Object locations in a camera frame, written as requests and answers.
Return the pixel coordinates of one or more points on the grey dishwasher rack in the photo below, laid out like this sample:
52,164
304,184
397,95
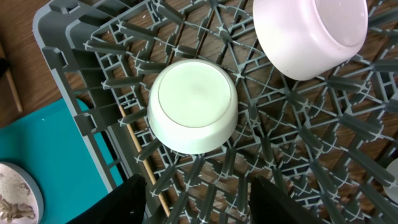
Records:
325,142

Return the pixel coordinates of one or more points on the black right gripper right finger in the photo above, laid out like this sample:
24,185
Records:
269,205

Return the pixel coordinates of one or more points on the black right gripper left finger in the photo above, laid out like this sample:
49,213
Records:
125,204

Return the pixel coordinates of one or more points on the pink bowl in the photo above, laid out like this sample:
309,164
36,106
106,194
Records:
304,38

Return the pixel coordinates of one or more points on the white bowl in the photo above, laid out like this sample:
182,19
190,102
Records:
193,106

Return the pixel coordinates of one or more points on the wooden chopstick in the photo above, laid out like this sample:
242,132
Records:
6,72
146,164

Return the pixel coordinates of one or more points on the teal serving tray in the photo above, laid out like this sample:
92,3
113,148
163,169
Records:
48,145

